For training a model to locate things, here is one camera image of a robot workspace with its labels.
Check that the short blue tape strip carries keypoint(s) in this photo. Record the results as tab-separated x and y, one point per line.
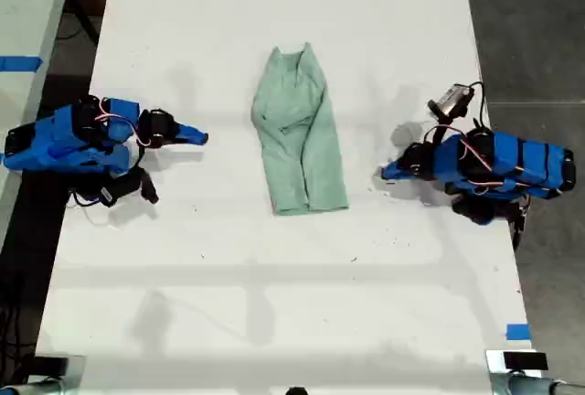
518	332

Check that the silver and black camera box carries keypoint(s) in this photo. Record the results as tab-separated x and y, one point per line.
450	99

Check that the silver metal bracket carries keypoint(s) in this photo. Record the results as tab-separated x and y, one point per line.
496	374
75	374

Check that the small black box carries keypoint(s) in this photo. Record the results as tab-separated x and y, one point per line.
50	365
524	360

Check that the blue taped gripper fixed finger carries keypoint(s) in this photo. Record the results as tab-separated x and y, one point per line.
394	167
192	130

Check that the black camera stalk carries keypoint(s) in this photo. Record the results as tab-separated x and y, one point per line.
439	132

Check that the black camera box white label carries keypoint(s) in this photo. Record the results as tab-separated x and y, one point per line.
123	189

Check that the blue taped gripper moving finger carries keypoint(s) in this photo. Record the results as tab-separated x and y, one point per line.
392	176
189	139

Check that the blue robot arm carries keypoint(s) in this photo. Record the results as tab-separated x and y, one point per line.
521	162
55	139

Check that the pale green t-shirt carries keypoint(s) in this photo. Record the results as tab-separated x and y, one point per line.
297	139

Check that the long blue tape strip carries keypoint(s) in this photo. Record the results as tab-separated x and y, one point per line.
20	63

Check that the small round black object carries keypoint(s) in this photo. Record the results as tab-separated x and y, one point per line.
297	391

